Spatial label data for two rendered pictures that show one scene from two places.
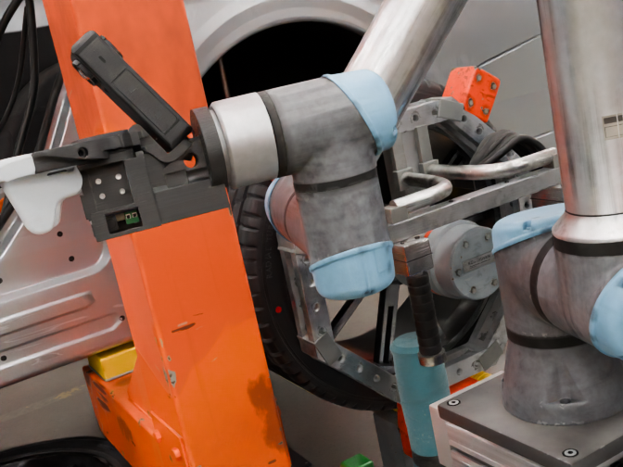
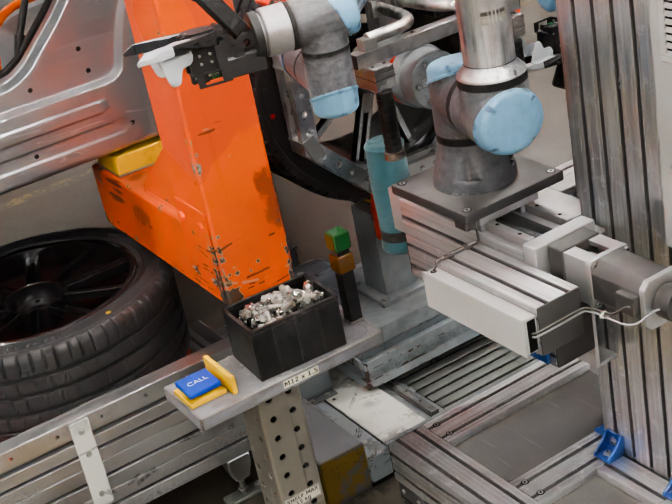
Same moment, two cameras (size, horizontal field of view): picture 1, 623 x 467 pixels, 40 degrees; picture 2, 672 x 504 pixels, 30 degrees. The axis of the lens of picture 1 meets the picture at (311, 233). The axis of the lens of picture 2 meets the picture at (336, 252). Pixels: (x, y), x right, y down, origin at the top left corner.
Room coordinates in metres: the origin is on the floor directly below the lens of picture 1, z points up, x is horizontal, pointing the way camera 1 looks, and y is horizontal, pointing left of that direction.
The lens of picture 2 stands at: (-1.13, 0.03, 1.73)
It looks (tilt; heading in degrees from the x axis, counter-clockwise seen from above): 26 degrees down; 0
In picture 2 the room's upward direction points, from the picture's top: 12 degrees counter-clockwise
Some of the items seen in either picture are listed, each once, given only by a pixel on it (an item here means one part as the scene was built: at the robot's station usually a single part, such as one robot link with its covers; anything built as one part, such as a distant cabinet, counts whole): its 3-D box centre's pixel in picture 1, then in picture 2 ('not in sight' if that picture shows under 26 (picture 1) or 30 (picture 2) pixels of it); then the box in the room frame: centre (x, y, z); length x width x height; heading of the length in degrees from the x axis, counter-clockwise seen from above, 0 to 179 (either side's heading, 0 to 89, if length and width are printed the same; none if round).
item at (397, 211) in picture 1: (397, 174); (370, 8); (1.42, -0.16, 1.03); 0.19 x 0.18 x 0.11; 27
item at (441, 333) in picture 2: not in sight; (407, 312); (1.74, -0.14, 0.13); 0.50 x 0.36 x 0.10; 117
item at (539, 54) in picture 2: not in sight; (536, 55); (1.43, -0.49, 0.85); 0.09 x 0.03 x 0.06; 127
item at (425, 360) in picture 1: (424, 315); (389, 122); (1.28, -0.15, 0.83); 0.04 x 0.04 x 0.16
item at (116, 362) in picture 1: (124, 352); (131, 152); (1.77, 0.45, 0.71); 0.14 x 0.14 x 0.05; 27
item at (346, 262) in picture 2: not in sight; (342, 261); (1.18, 0.00, 0.59); 0.04 x 0.04 x 0.04; 27
